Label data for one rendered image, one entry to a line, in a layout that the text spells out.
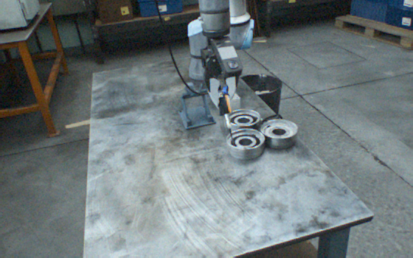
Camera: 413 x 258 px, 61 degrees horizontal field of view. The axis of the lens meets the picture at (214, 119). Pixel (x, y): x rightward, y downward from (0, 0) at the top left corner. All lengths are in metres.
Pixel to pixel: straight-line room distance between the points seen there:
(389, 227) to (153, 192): 1.37
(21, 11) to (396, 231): 2.76
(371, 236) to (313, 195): 1.09
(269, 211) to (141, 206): 0.29
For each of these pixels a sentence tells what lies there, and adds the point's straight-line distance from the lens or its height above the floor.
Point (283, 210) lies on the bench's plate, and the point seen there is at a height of 0.80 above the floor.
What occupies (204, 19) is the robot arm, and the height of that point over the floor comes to 1.16.
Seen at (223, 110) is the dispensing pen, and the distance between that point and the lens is 0.95.
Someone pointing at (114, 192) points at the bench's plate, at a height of 0.80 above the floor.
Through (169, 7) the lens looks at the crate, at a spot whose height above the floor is 0.54.
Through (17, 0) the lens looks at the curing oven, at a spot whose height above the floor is 1.00.
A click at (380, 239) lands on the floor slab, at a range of 1.93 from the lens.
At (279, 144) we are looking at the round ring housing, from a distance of 0.99.
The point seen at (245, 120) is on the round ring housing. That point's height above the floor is 0.82.
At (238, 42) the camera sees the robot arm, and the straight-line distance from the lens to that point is 1.42.
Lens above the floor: 1.36
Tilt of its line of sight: 29 degrees down
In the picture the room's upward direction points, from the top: 5 degrees counter-clockwise
